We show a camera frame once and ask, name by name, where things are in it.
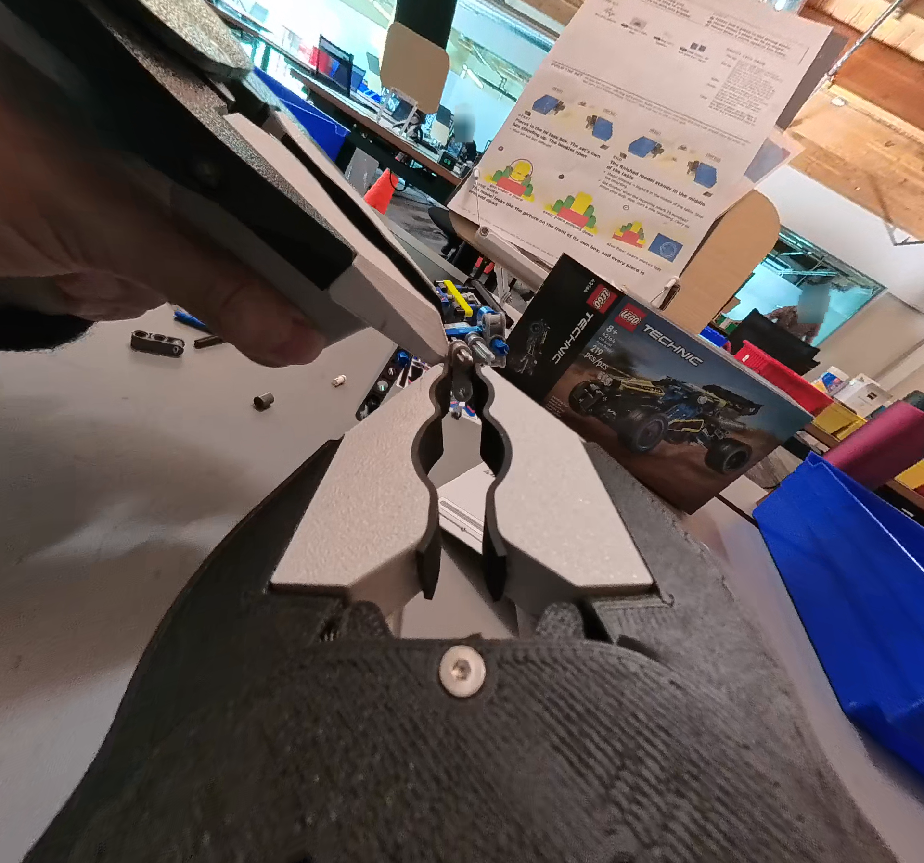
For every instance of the blue background bin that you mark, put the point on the blue background bin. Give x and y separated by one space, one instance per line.
317 123

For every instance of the grey and blue lego assembly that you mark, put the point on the grey and blue lego assembly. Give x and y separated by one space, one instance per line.
462 383

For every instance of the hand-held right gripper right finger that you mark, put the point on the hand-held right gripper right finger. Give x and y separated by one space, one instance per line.
570 516

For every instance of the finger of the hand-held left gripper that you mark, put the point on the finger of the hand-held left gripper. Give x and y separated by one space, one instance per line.
390 307
375 228

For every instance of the person's left hand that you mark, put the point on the person's left hand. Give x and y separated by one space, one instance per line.
108 242

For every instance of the dark grey lego cylinder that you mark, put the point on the dark grey lego cylinder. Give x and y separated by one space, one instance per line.
263 401

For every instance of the red storage bin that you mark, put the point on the red storage bin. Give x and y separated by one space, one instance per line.
783 379

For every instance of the orange traffic cone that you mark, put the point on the orange traffic cone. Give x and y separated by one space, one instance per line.
380 192

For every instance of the white poster stand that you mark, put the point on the white poster stand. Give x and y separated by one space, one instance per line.
512 260

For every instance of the white instruction poster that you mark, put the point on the white instruction poster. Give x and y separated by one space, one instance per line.
650 105

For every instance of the tan background panel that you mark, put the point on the tan background panel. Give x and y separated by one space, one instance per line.
415 69

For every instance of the white carton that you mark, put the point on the white carton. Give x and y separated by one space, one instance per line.
863 394

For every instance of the maroon water bottle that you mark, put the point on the maroon water bottle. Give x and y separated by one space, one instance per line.
881 444

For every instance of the black lego set box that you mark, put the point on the black lego set box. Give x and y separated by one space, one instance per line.
650 387

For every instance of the partly built lego car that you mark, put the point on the partly built lego car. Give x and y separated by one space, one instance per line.
456 294

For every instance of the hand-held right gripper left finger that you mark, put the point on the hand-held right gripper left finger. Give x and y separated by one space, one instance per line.
354 516

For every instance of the brown cardboard board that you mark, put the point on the brown cardboard board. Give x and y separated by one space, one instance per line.
729 264

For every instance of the pile of loose lego pieces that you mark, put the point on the pile of loose lego pieces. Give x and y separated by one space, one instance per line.
157 343

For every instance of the yellow storage bin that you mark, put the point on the yellow storage bin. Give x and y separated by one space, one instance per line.
837 419

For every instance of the blue divided storage bin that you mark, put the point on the blue divided storage bin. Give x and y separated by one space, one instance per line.
852 589

